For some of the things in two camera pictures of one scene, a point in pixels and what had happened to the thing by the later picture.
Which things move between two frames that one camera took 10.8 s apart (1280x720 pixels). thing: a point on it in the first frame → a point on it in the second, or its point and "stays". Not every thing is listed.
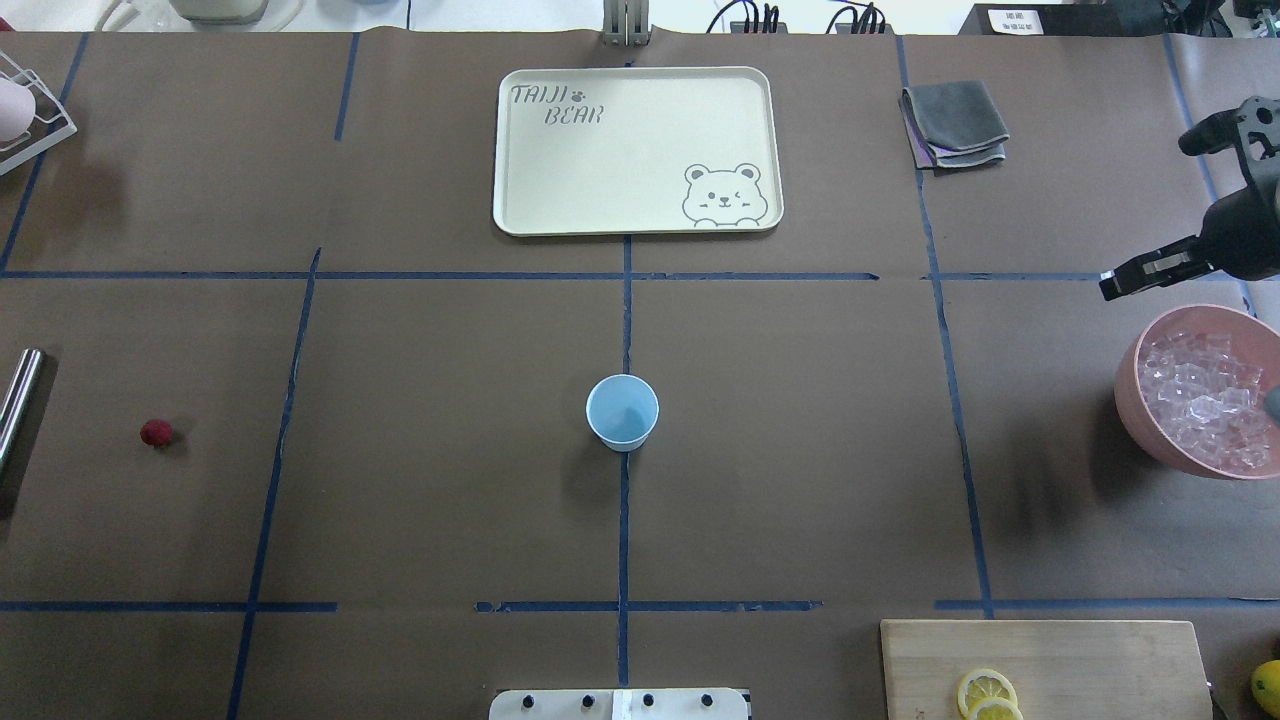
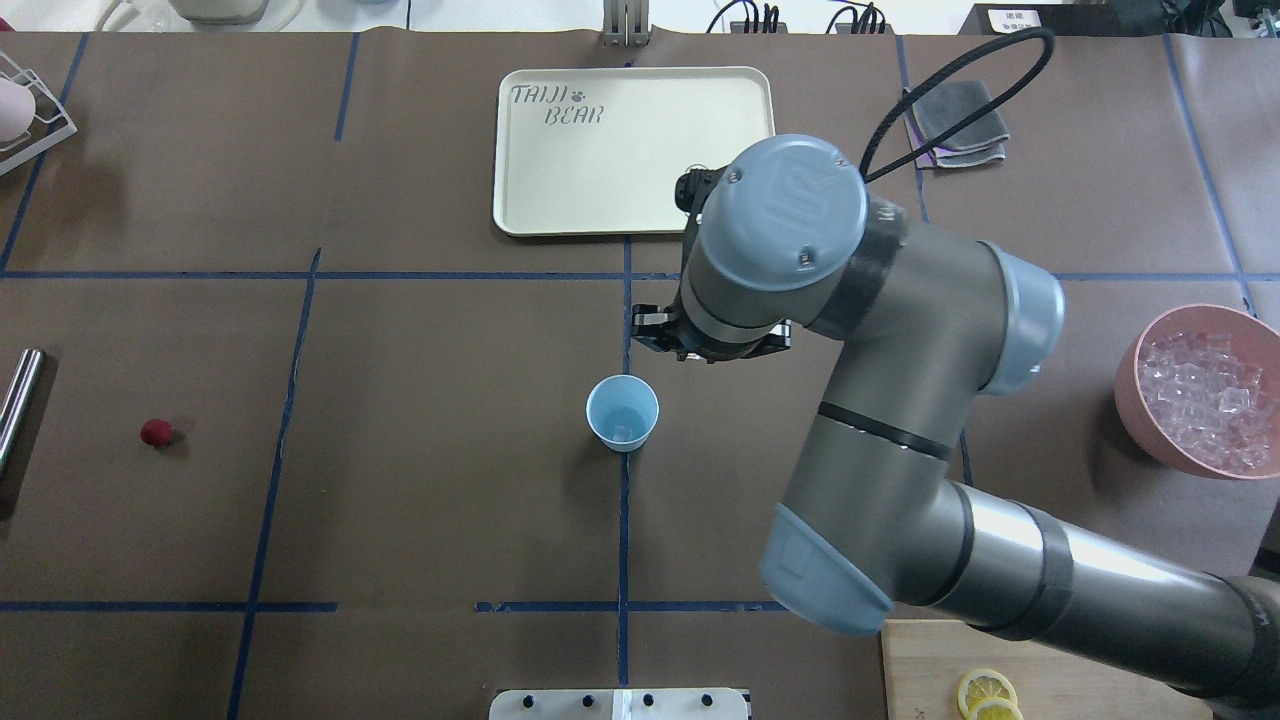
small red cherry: [156, 433] stays
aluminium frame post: [626, 23] stays
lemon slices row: [988, 694] stays
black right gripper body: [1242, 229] → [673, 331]
